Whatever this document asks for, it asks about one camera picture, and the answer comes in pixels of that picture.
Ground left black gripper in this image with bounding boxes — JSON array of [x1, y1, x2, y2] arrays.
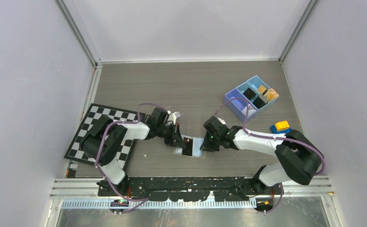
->
[[156, 122, 186, 148]]

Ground grey blue card holder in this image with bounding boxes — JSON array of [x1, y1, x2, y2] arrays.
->
[[173, 135, 206, 158]]

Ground black card with stripe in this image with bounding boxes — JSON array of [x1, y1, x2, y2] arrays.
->
[[182, 137, 193, 157]]

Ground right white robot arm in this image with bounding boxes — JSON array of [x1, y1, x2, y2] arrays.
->
[[201, 116, 325, 194]]

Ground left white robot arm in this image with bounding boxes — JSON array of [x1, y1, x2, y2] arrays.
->
[[79, 106, 187, 196]]

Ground white card in tray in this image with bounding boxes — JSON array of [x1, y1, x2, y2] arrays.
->
[[242, 105, 256, 117]]

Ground black card in tray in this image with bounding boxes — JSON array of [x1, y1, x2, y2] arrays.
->
[[243, 88, 269, 109]]

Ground orange card stack in tray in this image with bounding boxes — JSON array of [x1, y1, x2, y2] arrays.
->
[[258, 85, 279, 101]]

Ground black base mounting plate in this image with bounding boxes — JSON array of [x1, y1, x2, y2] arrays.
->
[[97, 176, 283, 202]]

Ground blue three-compartment tray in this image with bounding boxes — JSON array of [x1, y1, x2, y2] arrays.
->
[[223, 75, 279, 121]]

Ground yellow blue toy block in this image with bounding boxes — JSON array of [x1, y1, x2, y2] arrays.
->
[[270, 121, 292, 134]]

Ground black white checkerboard mat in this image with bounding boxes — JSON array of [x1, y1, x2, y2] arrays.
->
[[64, 104, 146, 172]]

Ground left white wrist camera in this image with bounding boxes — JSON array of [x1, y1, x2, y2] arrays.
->
[[167, 111, 181, 125]]

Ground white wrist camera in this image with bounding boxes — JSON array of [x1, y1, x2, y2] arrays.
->
[[217, 117, 226, 125], [167, 111, 181, 125]]

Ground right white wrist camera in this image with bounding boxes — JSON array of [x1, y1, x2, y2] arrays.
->
[[217, 117, 226, 125]]

